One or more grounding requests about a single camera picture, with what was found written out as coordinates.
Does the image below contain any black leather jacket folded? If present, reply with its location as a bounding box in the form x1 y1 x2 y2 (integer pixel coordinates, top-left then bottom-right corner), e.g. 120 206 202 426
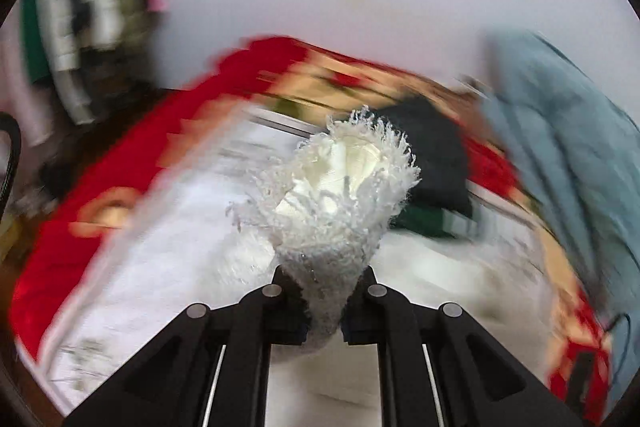
375 96 473 217

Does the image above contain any red floral bed blanket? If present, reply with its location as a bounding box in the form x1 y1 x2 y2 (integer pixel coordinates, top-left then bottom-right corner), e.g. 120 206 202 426
8 34 614 423

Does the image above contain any white puffer jacket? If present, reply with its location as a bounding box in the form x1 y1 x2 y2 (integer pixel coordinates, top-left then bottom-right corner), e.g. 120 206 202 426
37 0 124 126

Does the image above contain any green hanging garment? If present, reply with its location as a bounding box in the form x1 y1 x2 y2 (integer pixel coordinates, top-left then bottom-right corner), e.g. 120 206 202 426
20 0 52 87

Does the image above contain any black curved tube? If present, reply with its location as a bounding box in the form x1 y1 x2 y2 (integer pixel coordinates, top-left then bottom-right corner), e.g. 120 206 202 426
0 112 22 218

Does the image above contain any dark green striped garment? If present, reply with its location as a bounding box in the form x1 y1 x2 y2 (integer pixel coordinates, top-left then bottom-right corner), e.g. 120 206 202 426
390 205 480 239

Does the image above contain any blue quilted duvet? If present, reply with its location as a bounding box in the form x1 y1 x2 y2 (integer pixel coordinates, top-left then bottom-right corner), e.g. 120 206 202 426
483 30 639 395

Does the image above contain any white knit cardigan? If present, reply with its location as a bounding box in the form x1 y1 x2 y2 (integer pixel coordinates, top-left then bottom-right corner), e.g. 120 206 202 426
230 107 421 352

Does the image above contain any white patterned mat cloth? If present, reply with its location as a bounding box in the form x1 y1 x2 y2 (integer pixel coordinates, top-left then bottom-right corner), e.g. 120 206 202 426
38 107 552 426

